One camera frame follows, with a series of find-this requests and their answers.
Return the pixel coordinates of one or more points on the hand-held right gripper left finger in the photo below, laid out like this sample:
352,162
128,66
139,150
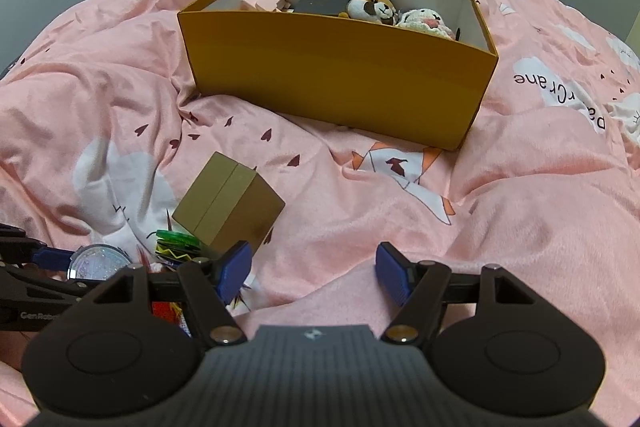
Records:
235,267

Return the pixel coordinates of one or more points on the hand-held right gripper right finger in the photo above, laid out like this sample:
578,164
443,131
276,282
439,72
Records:
392,272

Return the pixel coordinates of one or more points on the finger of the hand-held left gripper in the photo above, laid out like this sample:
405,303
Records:
40,289
50,258

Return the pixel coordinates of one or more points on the round glitter case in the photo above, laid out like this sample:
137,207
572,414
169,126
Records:
97,264

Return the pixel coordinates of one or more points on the small gold box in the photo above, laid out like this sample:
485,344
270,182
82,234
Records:
230,202

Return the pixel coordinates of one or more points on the yellow cardboard box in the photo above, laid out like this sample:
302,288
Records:
340,72

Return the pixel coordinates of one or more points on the white crochet plush toy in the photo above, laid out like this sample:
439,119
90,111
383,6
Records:
425,22

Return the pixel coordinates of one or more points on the bear plush toy sailor outfit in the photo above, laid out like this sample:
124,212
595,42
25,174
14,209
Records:
372,7

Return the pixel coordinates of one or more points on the pink plastic phone holder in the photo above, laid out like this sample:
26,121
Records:
262,2

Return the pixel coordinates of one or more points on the dark grey box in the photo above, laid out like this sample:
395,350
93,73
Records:
322,5

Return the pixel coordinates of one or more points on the green yellow snack packet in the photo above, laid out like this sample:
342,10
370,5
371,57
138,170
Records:
180,242

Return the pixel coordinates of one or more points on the red printed packet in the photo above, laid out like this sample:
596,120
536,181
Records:
167,319

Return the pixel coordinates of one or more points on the pink printed blanket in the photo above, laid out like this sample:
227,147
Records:
500,217

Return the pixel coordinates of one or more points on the grey rounded object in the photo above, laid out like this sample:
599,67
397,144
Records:
7,67

